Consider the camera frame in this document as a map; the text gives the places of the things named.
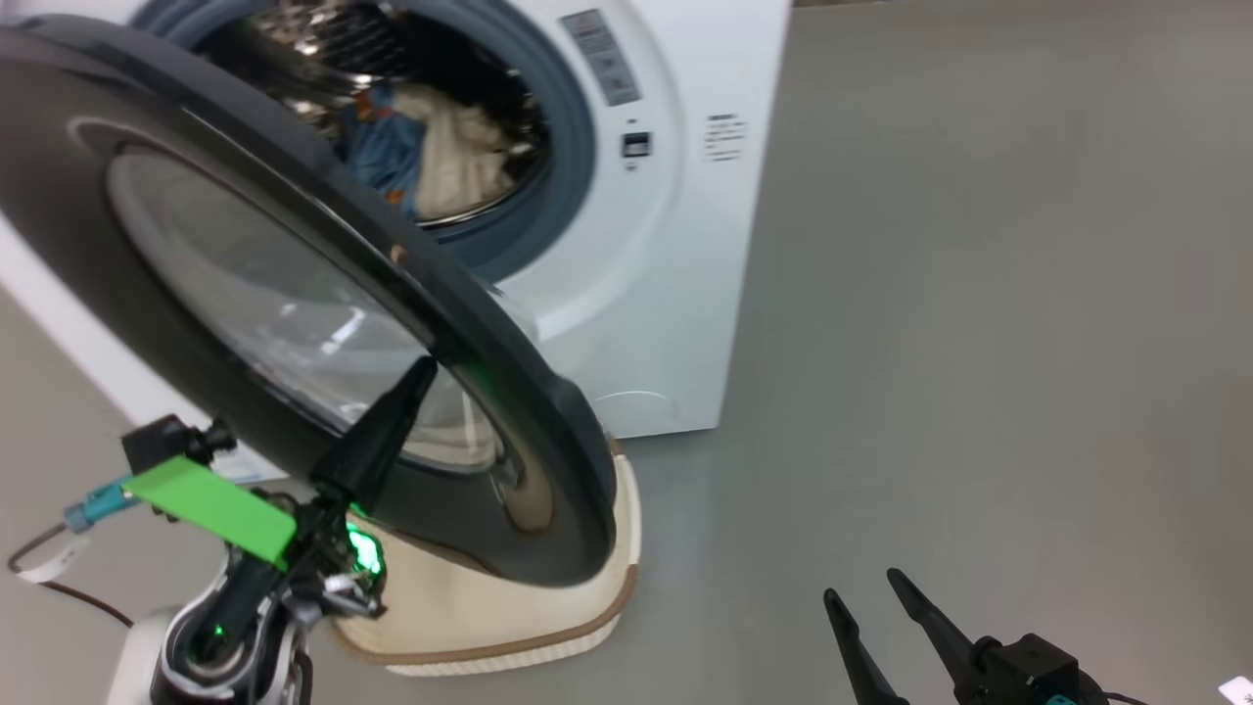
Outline cream perforated laundry basket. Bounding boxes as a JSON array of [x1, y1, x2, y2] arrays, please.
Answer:
[[328, 441, 644, 679]]

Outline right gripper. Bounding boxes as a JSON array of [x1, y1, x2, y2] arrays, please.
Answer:
[[822, 568, 1004, 705]]

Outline grey warning label sticker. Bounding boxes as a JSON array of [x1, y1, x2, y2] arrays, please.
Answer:
[[559, 8, 643, 107]]

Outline white front-load washing machine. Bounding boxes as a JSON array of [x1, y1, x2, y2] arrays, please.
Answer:
[[0, 0, 792, 486]]

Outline thin dark cable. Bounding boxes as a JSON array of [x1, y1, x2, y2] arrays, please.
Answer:
[[8, 524, 133, 628]]

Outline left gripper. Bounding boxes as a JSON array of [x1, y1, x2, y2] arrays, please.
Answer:
[[122, 354, 440, 618]]

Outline teal cable connector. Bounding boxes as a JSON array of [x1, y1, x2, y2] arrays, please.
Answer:
[[64, 480, 138, 535]]

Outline white cable tag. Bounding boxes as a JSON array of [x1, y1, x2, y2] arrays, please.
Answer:
[[20, 537, 89, 586]]

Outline black round glass washer door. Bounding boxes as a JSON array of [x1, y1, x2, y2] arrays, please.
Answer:
[[0, 15, 620, 588]]

